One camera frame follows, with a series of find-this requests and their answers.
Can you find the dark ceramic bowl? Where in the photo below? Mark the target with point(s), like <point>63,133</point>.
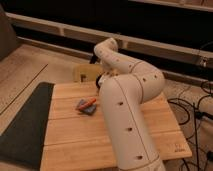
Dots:
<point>98,82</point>

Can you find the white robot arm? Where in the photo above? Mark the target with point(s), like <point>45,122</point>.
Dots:
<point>126,84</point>

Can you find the grey sofa corner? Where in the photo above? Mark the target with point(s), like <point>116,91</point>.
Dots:
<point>8,39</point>

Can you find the orange red marker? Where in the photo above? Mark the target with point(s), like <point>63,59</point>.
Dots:
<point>87,104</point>

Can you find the blue cloth piece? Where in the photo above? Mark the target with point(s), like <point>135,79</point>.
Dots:
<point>89,110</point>

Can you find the dark grey floor mat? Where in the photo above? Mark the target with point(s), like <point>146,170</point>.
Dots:
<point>22,142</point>

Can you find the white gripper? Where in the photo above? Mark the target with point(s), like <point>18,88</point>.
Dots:
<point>86,72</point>

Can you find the wooden shelf rail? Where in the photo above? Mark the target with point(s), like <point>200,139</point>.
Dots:
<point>153,48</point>

